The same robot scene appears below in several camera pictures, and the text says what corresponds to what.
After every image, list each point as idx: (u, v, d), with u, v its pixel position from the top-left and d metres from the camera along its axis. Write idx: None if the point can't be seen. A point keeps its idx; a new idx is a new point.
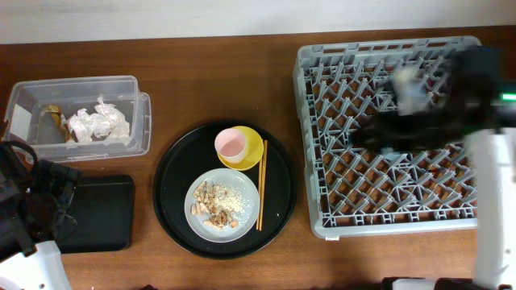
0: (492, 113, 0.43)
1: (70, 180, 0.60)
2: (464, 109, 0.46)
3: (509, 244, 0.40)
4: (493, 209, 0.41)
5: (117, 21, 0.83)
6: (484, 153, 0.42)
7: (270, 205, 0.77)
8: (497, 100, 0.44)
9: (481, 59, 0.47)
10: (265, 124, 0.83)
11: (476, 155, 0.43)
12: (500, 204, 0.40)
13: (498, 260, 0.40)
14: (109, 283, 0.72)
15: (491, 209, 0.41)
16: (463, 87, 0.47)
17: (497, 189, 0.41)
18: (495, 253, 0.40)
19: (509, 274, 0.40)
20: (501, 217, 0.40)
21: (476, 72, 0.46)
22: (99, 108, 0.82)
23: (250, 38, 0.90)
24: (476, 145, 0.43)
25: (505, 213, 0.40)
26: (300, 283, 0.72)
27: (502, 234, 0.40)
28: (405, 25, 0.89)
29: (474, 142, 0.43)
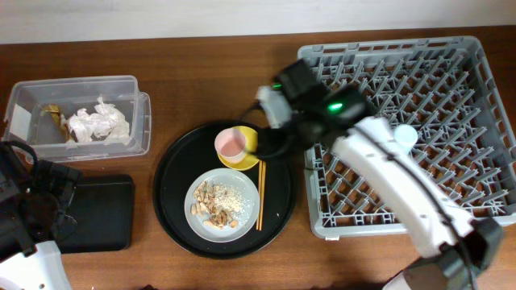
0: (334, 127, 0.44)
1: (70, 180, 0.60)
2: (306, 126, 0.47)
3: (420, 210, 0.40)
4: (390, 194, 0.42)
5: (116, 21, 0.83)
6: (352, 152, 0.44)
7: (270, 205, 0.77)
8: (326, 109, 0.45)
9: (304, 76, 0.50)
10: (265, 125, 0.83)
11: (350, 157, 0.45)
12: (389, 182, 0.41)
13: (423, 229, 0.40)
14: (109, 283, 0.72)
15: (389, 194, 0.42)
16: (305, 103, 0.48)
17: (379, 176, 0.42)
18: (417, 225, 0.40)
19: (439, 234, 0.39)
20: (397, 192, 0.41)
21: (310, 86, 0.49)
22: (99, 108, 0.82)
23: (250, 38, 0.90)
24: (343, 149, 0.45)
25: (398, 188, 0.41)
26: (300, 283, 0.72)
27: (409, 205, 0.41)
28: (405, 24, 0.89)
29: (343, 148, 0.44)
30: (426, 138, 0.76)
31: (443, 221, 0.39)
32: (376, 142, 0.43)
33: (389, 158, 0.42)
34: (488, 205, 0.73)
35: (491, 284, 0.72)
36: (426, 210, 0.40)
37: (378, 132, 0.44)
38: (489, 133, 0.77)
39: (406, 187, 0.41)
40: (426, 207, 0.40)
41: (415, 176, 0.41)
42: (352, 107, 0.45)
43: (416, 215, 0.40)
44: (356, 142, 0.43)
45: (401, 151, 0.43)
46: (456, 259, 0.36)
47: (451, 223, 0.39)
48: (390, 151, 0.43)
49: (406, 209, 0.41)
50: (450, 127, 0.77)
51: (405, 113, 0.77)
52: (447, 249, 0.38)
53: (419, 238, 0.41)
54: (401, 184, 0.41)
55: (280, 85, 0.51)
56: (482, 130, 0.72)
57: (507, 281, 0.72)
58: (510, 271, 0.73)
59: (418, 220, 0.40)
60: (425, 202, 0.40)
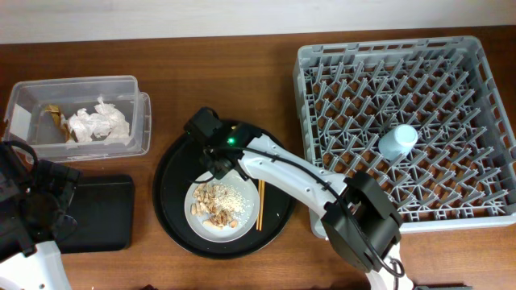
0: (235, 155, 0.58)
1: (70, 180, 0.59)
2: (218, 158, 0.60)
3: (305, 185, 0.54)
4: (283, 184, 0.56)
5: (117, 21, 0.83)
6: (254, 167, 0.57)
7: (270, 205, 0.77)
8: (226, 144, 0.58)
9: (208, 123, 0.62)
10: (264, 125, 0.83)
11: (257, 175, 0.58)
12: (280, 176, 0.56)
13: (312, 200, 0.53)
14: (109, 283, 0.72)
15: (285, 185, 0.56)
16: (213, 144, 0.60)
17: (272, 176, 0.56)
18: (308, 198, 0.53)
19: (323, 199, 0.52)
20: (286, 180, 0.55)
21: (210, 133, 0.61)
22: (99, 108, 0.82)
23: (250, 38, 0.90)
24: (252, 171, 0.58)
25: (285, 177, 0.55)
26: (299, 283, 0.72)
27: (297, 185, 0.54)
28: (405, 24, 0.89)
29: (251, 170, 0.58)
30: (426, 138, 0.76)
31: (321, 187, 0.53)
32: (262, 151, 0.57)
33: (273, 159, 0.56)
34: (488, 205, 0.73)
35: (491, 284, 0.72)
36: (309, 184, 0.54)
37: (262, 144, 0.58)
38: (488, 133, 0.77)
39: (290, 175, 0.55)
40: (309, 183, 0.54)
41: (296, 165, 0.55)
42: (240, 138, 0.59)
43: (303, 191, 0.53)
44: (251, 161, 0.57)
45: (283, 151, 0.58)
46: (339, 214, 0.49)
47: (327, 185, 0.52)
48: (274, 154, 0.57)
49: (297, 190, 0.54)
50: (449, 127, 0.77)
51: (405, 113, 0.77)
52: (336, 206, 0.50)
53: (318, 210, 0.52)
54: (288, 176, 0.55)
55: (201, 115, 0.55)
56: (483, 130, 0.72)
57: (506, 281, 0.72)
58: (510, 270, 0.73)
59: (306, 195, 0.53)
60: (304, 179, 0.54)
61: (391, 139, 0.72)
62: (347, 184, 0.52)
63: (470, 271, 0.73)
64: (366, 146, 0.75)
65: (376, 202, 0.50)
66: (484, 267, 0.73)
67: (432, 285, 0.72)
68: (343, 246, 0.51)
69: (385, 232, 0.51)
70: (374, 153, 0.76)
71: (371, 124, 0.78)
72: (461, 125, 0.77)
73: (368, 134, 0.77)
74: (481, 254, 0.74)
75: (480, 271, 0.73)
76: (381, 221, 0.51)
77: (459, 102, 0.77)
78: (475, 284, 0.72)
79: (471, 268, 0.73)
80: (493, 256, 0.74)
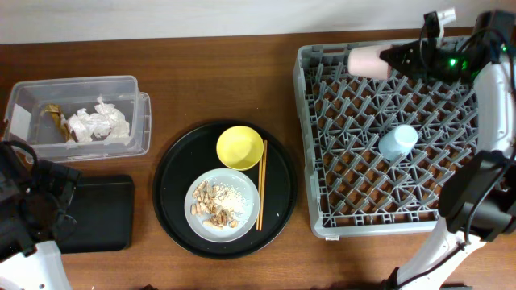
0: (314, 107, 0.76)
1: (70, 180, 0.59)
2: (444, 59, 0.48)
3: (504, 126, 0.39)
4: (490, 102, 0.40)
5: (117, 21, 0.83)
6: (488, 77, 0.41)
7: (270, 205, 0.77)
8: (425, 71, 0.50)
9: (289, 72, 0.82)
10: (264, 124, 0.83)
11: (482, 84, 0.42)
12: (497, 101, 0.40)
13: (494, 135, 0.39)
14: (109, 283, 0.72)
15: (488, 110, 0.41)
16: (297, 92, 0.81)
17: (493, 86, 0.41)
18: (491, 138, 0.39)
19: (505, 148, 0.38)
20: (494, 102, 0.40)
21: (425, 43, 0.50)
22: (99, 107, 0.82)
23: (250, 38, 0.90)
24: (485, 77, 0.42)
25: (502, 108, 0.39)
26: (299, 283, 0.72)
27: (497, 120, 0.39)
28: (405, 24, 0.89)
29: (487, 78, 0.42)
30: (426, 138, 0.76)
31: (511, 145, 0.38)
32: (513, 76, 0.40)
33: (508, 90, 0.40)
34: None
35: (491, 284, 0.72)
36: (507, 130, 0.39)
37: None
38: None
39: (505, 109, 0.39)
40: (506, 132, 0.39)
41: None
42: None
43: (495, 131, 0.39)
44: (495, 70, 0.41)
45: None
46: (498, 162, 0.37)
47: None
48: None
49: (491, 123, 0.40)
50: (449, 127, 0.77)
51: (405, 113, 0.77)
52: (500, 159, 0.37)
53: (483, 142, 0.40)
54: (501, 104, 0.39)
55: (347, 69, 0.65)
56: None
57: (506, 281, 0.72)
58: (510, 270, 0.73)
59: (494, 136, 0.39)
60: (511, 122, 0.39)
61: (391, 139, 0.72)
62: None
63: (470, 271, 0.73)
64: (366, 146, 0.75)
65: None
66: (483, 267, 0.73)
67: None
68: (454, 186, 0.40)
69: (492, 224, 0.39)
70: (374, 153, 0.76)
71: (371, 124, 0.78)
72: (461, 125, 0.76)
73: (368, 134, 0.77)
74: (481, 254, 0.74)
75: (480, 272, 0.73)
76: (504, 219, 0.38)
77: (459, 102, 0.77)
78: (475, 284, 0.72)
79: (470, 268, 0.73)
80: (493, 256, 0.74)
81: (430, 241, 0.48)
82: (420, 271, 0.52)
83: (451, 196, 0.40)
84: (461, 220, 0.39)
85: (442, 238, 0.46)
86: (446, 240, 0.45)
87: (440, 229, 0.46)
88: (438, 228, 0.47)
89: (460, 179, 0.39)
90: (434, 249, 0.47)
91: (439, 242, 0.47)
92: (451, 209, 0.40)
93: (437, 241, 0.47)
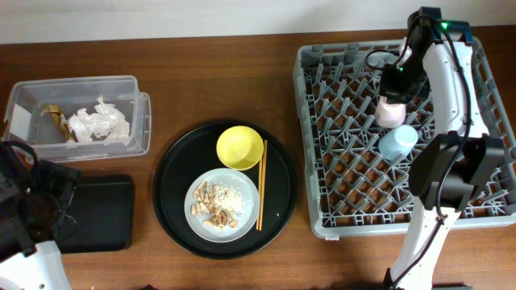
0: (322, 109, 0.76)
1: (70, 179, 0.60)
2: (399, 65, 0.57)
3: (448, 63, 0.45)
4: (438, 69, 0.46)
5: (117, 21, 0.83)
6: (434, 55, 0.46)
7: (271, 205, 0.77)
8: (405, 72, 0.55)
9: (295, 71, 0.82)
10: (265, 124, 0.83)
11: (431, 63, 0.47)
12: (447, 84, 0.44)
13: (446, 72, 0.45)
14: (109, 283, 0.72)
15: (440, 94, 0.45)
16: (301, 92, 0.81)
17: (438, 60, 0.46)
18: (445, 117, 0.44)
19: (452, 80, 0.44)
20: (441, 69, 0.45)
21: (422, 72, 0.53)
22: (99, 107, 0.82)
23: (250, 38, 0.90)
24: (428, 52, 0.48)
25: (450, 84, 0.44)
26: (299, 283, 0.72)
27: (451, 101, 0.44)
28: (405, 24, 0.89)
29: (428, 52, 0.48)
30: (426, 138, 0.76)
31: (463, 122, 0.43)
32: (455, 55, 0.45)
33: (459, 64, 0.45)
34: (488, 205, 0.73)
35: (491, 285, 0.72)
36: (459, 110, 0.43)
37: (463, 51, 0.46)
38: None
39: (455, 90, 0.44)
40: (460, 109, 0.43)
41: (455, 59, 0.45)
42: (455, 34, 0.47)
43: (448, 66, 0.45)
44: (445, 45, 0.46)
45: (465, 53, 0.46)
46: (454, 141, 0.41)
47: (469, 127, 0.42)
48: (463, 64, 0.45)
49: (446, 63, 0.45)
50: None
51: (405, 113, 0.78)
52: (453, 135, 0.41)
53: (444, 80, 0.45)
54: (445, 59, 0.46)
55: (330, 91, 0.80)
56: None
57: (507, 281, 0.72)
58: (510, 270, 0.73)
59: (447, 114, 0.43)
60: (462, 104, 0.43)
61: (390, 139, 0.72)
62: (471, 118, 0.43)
63: (470, 271, 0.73)
64: (366, 146, 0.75)
65: (483, 168, 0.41)
66: (484, 267, 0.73)
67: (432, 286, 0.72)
68: (422, 166, 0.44)
69: (458, 188, 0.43)
70: (374, 153, 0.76)
71: (371, 125, 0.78)
72: None
73: (368, 134, 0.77)
74: (481, 254, 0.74)
75: (480, 271, 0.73)
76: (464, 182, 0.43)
77: None
78: (475, 284, 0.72)
79: (470, 268, 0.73)
80: (493, 256, 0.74)
81: (412, 225, 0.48)
82: (406, 265, 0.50)
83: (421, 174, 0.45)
84: (434, 191, 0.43)
85: (421, 217, 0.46)
86: (426, 218, 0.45)
87: (418, 209, 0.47)
88: (417, 211, 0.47)
89: (426, 157, 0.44)
90: (418, 233, 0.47)
91: (420, 223, 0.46)
92: (422, 185, 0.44)
93: (418, 224, 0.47)
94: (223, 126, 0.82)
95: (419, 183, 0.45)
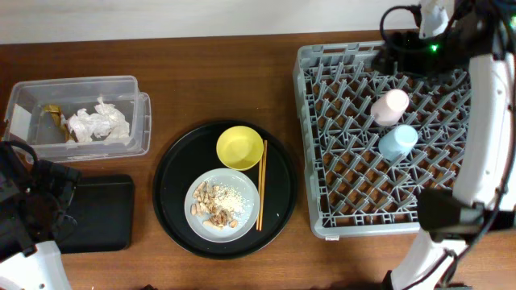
0: (322, 109, 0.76)
1: (70, 179, 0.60)
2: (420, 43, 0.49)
3: (500, 90, 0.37)
4: (486, 98, 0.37)
5: (117, 21, 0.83)
6: (487, 76, 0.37)
7: (271, 205, 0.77)
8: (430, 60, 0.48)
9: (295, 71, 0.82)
10: (265, 124, 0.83)
11: (479, 80, 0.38)
12: (492, 125, 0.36)
13: (495, 108, 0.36)
14: (109, 283, 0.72)
15: (478, 136, 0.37)
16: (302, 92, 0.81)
17: (489, 86, 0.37)
18: (475, 175, 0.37)
19: (501, 121, 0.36)
20: (490, 100, 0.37)
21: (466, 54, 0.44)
22: (99, 107, 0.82)
23: (250, 38, 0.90)
24: (480, 63, 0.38)
25: (494, 129, 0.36)
26: (299, 283, 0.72)
27: (486, 154, 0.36)
28: (405, 24, 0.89)
29: (476, 60, 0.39)
30: (426, 138, 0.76)
31: (497, 190, 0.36)
32: (514, 87, 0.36)
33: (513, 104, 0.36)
34: None
35: (491, 285, 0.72)
36: (494, 170, 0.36)
37: None
38: None
39: (498, 137, 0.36)
40: (497, 170, 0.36)
41: (510, 94, 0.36)
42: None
43: (499, 98, 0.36)
44: (509, 63, 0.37)
45: None
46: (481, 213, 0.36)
47: (501, 197, 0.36)
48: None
49: (497, 94, 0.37)
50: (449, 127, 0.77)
51: (405, 113, 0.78)
52: (479, 205, 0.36)
53: (488, 118, 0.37)
54: (497, 87, 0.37)
55: (330, 90, 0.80)
56: None
57: (507, 281, 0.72)
58: (510, 271, 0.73)
59: (479, 171, 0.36)
60: (501, 162, 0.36)
61: (390, 139, 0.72)
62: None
63: (470, 271, 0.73)
64: (366, 146, 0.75)
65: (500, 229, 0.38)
66: (483, 267, 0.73)
67: None
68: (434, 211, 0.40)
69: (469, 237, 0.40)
70: (374, 153, 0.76)
71: (372, 125, 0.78)
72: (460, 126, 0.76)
73: (368, 134, 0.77)
74: (481, 254, 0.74)
75: (480, 272, 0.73)
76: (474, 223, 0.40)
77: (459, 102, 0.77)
78: (474, 284, 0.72)
79: (470, 268, 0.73)
80: (493, 255, 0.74)
81: (419, 248, 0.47)
82: (414, 281, 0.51)
83: (430, 217, 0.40)
84: (443, 234, 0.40)
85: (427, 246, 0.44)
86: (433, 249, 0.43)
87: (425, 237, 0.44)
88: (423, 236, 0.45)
89: (443, 208, 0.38)
90: (424, 257, 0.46)
91: (427, 250, 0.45)
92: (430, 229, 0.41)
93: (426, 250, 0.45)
94: (222, 126, 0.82)
95: (429, 224, 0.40)
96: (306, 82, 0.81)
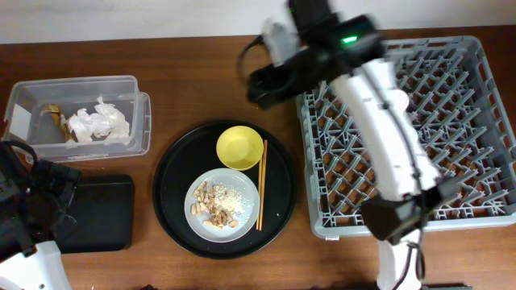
0: (323, 110, 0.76)
1: (70, 179, 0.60)
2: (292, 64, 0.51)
3: (365, 95, 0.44)
4: (357, 108, 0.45)
5: (117, 21, 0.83)
6: (354, 89, 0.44)
7: (271, 205, 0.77)
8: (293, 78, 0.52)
9: None
10: (265, 124, 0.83)
11: (347, 96, 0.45)
12: (372, 126, 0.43)
13: (366, 112, 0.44)
14: (110, 283, 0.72)
15: (372, 139, 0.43)
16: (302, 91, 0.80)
17: (353, 96, 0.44)
18: (389, 173, 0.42)
19: (378, 119, 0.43)
20: (363, 108, 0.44)
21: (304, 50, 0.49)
22: (99, 107, 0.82)
23: (251, 38, 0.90)
24: (342, 85, 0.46)
25: (377, 128, 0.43)
26: (299, 283, 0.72)
27: (384, 151, 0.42)
28: (405, 24, 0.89)
29: (343, 84, 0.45)
30: (426, 138, 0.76)
31: (412, 175, 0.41)
32: (373, 87, 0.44)
33: (381, 101, 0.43)
34: (488, 205, 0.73)
35: (491, 284, 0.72)
36: (400, 161, 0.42)
37: (380, 76, 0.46)
38: (488, 133, 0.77)
39: (384, 134, 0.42)
40: (402, 160, 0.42)
41: (376, 93, 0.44)
42: (364, 37, 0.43)
43: (365, 102, 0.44)
44: (359, 72, 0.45)
45: (383, 77, 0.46)
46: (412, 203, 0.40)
47: (419, 180, 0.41)
48: (387, 99, 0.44)
49: (368, 99, 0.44)
50: (449, 127, 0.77)
51: (405, 113, 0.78)
52: (406, 196, 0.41)
53: (370, 123, 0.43)
54: (363, 93, 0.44)
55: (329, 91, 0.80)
56: (483, 130, 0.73)
57: (507, 280, 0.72)
58: (510, 270, 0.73)
59: (391, 170, 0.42)
60: (400, 153, 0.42)
61: None
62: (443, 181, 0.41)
63: (470, 270, 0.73)
64: (366, 146, 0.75)
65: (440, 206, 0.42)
66: (484, 267, 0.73)
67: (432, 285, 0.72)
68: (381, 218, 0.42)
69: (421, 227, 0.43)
70: None
71: None
72: (461, 126, 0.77)
73: None
74: (481, 254, 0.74)
75: (480, 271, 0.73)
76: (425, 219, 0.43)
77: (459, 102, 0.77)
78: (475, 284, 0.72)
79: (470, 268, 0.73)
80: (493, 255, 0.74)
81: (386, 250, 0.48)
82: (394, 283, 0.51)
83: (380, 222, 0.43)
84: (397, 236, 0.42)
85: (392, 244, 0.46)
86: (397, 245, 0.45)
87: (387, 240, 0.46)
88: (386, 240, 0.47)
89: (383, 213, 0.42)
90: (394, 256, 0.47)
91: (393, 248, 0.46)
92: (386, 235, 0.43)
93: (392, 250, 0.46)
94: (222, 126, 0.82)
95: (380, 233, 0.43)
96: None
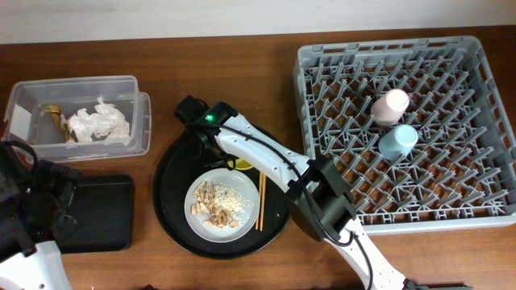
0: (322, 110, 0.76)
1: (70, 179, 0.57)
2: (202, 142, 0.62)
3: (230, 139, 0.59)
4: (239, 151, 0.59)
5: (117, 21, 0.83)
6: (227, 144, 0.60)
7: (271, 205, 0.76)
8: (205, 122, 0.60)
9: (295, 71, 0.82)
10: (264, 125, 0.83)
11: (230, 149, 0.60)
12: (251, 155, 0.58)
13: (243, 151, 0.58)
14: (110, 283, 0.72)
15: (258, 166, 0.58)
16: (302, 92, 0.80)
17: (229, 145, 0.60)
18: (276, 177, 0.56)
19: (253, 151, 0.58)
20: (239, 147, 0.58)
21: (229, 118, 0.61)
22: (99, 108, 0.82)
23: (250, 38, 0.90)
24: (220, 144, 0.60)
25: (255, 155, 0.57)
26: (299, 283, 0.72)
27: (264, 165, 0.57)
28: (405, 24, 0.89)
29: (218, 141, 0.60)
30: (426, 138, 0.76)
31: (289, 168, 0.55)
32: (236, 130, 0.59)
33: (247, 138, 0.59)
34: (488, 205, 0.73)
35: (491, 284, 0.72)
36: (277, 165, 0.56)
37: (238, 122, 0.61)
38: (488, 133, 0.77)
39: (259, 155, 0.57)
40: (277, 162, 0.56)
41: (247, 136, 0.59)
42: (224, 113, 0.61)
43: (235, 145, 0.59)
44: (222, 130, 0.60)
45: (240, 122, 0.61)
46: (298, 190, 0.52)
47: (294, 169, 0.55)
48: (249, 134, 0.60)
49: (237, 143, 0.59)
50: (449, 127, 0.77)
51: (405, 113, 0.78)
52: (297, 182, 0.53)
53: (254, 156, 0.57)
54: (230, 141, 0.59)
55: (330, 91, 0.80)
56: (483, 130, 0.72)
57: (506, 281, 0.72)
58: (510, 270, 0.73)
59: (273, 171, 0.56)
60: (275, 160, 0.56)
61: (391, 139, 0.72)
62: (310, 164, 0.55)
63: (470, 270, 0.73)
64: (366, 146, 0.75)
65: (332, 177, 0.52)
66: (483, 267, 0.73)
67: (431, 285, 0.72)
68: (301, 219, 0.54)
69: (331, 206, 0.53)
70: (373, 153, 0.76)
71: (371, 125, 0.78)
72: (461, 126, 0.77)
73: (368, 134, 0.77)
74: (481, 254, 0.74)
75: (480, 271, 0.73)
76: (334, 197, 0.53)
77: (459, 102, 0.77)
78: (475, 284, 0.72)
79: (470, 268, 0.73)
80: (494, 255, 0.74)
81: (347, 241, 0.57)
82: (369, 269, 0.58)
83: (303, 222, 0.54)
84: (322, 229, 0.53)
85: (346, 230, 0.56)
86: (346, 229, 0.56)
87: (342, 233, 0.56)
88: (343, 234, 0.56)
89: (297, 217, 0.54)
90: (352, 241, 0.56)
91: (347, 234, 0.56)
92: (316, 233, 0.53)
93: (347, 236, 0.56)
94: None
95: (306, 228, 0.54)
96: (306, 83, 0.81)
